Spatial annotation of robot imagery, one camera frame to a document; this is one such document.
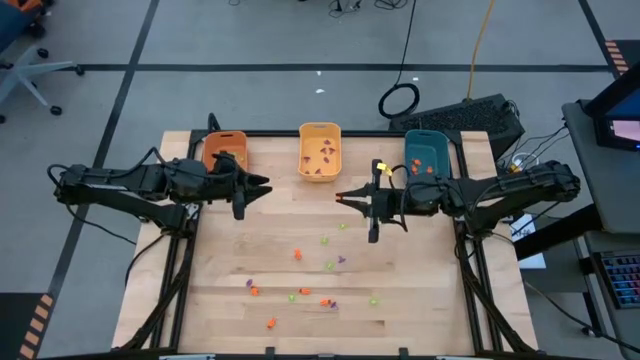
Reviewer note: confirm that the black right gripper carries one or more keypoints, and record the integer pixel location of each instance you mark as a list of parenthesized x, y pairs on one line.
[(387, 202)]

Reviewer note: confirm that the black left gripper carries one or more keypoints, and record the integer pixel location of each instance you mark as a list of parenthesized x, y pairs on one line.
[(227, 185)]

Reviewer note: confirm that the orange caterpillar toy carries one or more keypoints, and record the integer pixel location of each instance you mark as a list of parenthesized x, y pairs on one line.
[(325, 302), (304, 291)]

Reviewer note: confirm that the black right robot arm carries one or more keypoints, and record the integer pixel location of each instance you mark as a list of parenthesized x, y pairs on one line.
[(525, 185)]

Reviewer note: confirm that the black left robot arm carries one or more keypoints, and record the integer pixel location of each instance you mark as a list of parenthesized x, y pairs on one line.
[(110, 182)]

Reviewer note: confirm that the yellow tape tag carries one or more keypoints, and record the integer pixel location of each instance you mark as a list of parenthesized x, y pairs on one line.
[(384, 168)]

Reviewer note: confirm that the orange plastic bin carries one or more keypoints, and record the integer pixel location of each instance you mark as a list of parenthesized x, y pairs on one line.
[(225, 142)]

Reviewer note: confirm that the yellow plastic bin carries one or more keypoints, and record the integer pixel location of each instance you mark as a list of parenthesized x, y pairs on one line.
[(314, 135)]

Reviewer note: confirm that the teal plastic bin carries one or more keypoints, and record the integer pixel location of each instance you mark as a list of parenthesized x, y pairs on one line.
[(425, 145)]

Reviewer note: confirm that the black keyboard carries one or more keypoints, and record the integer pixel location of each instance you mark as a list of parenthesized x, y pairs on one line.
[(465, 117)]

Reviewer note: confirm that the white power strip yellow plugs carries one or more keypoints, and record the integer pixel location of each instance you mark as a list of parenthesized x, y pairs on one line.
[(522, 159)]

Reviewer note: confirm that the white paper sheet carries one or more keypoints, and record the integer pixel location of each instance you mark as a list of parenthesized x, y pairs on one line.
[(534, 261)]

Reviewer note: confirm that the grey desk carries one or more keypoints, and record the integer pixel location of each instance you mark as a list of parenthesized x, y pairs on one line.
[(600, 190)]

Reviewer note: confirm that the grey office chair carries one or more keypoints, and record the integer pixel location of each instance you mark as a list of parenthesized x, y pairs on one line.
[(22, 72)]

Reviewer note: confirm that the black monitor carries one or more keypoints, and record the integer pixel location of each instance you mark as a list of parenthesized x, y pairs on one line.
[(615, 115)]

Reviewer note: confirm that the black orange striped mat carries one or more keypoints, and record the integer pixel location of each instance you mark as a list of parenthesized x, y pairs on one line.
[(20, 325), (625, 55)]

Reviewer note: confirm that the backlit keyboard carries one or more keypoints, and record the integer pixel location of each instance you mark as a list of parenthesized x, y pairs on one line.
[(625, 280)]

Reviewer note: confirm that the grey keyboard tray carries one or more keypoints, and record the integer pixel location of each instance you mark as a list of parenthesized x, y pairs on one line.
[(620, 330)]

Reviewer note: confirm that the blue orange chair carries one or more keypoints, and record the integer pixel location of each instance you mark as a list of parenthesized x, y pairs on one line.
[(10, 25)]

